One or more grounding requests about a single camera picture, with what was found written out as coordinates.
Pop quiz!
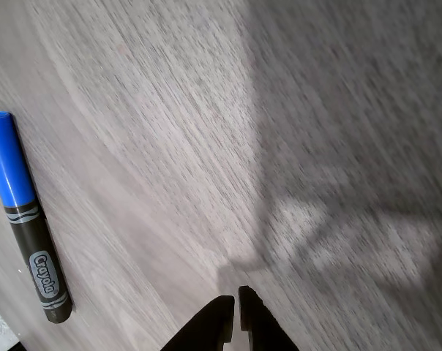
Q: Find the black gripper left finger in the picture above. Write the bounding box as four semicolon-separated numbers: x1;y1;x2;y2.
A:
160;295;236;351

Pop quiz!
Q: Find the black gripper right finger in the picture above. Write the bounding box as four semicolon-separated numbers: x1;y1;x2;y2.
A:
238;285;299;351

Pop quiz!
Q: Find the blue and black pen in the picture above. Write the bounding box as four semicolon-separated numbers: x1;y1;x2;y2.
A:
0;111;74;325

